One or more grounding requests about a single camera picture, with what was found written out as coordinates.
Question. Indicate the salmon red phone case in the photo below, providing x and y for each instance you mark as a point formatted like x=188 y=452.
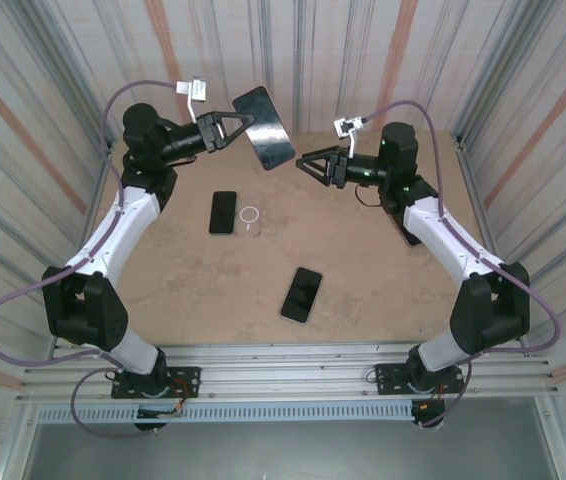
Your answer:
x=260 y=150

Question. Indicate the teal-sided smartphone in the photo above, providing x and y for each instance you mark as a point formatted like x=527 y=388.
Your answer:
x=223 y=212

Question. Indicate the grey metal panel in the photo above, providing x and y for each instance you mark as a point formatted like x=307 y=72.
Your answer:
x=283 y=455

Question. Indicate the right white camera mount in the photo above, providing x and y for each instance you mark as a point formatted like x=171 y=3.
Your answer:
x=353 y=144

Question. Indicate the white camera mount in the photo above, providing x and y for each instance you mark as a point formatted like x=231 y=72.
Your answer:
x=353 y=144
x=193 y=110

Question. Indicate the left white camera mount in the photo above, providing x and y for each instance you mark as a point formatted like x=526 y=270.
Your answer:
x=193 y=110

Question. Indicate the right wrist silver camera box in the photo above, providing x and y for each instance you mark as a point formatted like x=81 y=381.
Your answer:
x=348 y=125

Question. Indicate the aluminium rail frame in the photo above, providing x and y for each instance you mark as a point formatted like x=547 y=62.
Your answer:
x=283 y=365

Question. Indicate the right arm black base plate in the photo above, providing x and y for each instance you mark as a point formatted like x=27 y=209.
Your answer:
x=385 y=377

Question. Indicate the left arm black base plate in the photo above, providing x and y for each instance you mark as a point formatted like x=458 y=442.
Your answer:
x=188 y=380

